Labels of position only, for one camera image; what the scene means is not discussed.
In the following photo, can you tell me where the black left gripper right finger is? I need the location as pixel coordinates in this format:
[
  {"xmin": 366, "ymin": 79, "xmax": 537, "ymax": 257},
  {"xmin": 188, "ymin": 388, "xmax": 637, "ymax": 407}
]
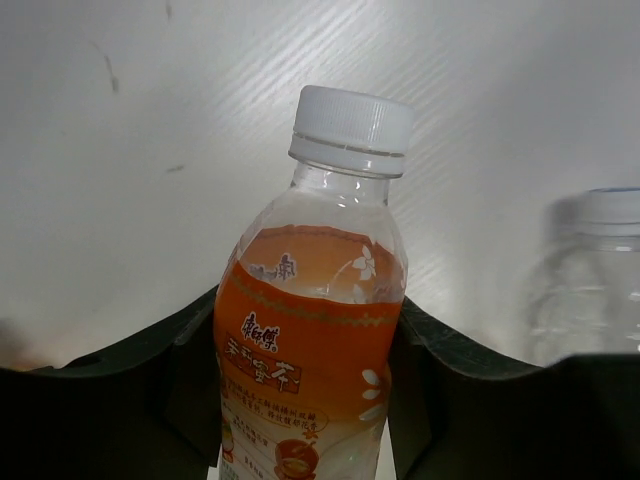
[{"xmin": 388, "ymin": 300, "xmax": 639, "ymax": 479}]

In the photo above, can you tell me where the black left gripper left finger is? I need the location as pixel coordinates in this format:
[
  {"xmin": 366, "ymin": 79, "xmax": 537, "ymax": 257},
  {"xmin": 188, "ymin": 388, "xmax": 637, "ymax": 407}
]
[{"xmin": 1, "ymin": 291, "xmax": 221, "ymax": 479}]

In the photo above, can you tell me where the large clear plastic bottle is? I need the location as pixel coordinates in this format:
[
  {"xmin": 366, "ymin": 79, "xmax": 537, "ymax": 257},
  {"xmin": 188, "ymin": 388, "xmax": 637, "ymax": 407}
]
[{"xmin": 521, "ymin": 187, "xmax": 639, "ymax": 366}]

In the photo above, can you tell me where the orange label tea bottle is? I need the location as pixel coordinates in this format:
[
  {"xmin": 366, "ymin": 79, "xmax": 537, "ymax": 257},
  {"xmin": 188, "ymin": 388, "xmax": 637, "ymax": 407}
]
[{"xmin": 213, "ymin": 85, "xmax": 414, "ymax": 479}]

